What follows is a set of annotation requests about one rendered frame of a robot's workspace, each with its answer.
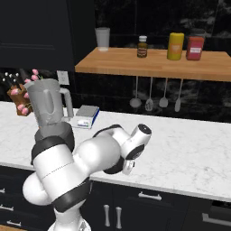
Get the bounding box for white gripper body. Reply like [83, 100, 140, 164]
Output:
[122, 159, 136, 177]

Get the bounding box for grey blender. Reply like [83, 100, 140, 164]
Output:
[23, 78, 76, 152]

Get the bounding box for dark cupboard door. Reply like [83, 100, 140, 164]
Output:
[113, 183, 127, 231]
[79, 180, 115, 231]

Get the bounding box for dark drawer front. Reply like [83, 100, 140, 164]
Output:
[0, 164, 34, 198]
[0, 192, 49, 218]
[0, 211, 58, 231]
[124, 187, 191, 213]

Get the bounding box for hanging metal ladle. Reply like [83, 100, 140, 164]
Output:
[129, 75, 143, 109]

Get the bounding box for hanging slotted spoon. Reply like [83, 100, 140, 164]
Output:
[144, 76, 155, 112]

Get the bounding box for white and blue kitchen scale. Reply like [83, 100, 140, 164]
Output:
[69, 105, 101, 131]

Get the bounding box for hanging metal spoon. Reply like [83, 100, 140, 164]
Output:
[158, 77, 170, 109]

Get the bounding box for hanging metal spatula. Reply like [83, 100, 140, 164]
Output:
[173, 79, 184, 113]

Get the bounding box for dark dishwasher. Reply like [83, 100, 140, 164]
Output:
[181, 196, 231, 231]

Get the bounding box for brown bottle with white cap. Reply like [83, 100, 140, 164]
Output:
[136, 35, 149, 59]

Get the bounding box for yellow canister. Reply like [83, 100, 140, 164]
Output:
[166, 32, 185, 61]

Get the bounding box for pink flowers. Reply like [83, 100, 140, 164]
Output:
[10, 69, 43, 116]

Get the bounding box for clear drinking glass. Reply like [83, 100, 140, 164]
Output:
[94, 26, 111, 52]

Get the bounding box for wooden knife block with knives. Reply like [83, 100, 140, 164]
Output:
[2, 71, 33, 117]

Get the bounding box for red jar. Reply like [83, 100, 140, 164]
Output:
[185, 29, 207, 61]

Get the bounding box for dark upper cupboard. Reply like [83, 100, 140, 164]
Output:
[0, 0, 75, 72]

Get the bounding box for silver door handle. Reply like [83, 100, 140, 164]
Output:
[103, 204, 111, 227]
[115, 206, 124, 230]

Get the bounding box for silver dishwasher handle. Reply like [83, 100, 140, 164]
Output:
[201, 212, 231, 227]

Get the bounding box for wooden wall shelf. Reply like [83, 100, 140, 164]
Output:
[74, 46, 231, 83]

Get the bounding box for white wall outlet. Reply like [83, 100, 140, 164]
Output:
[56, 69, 70, 87]

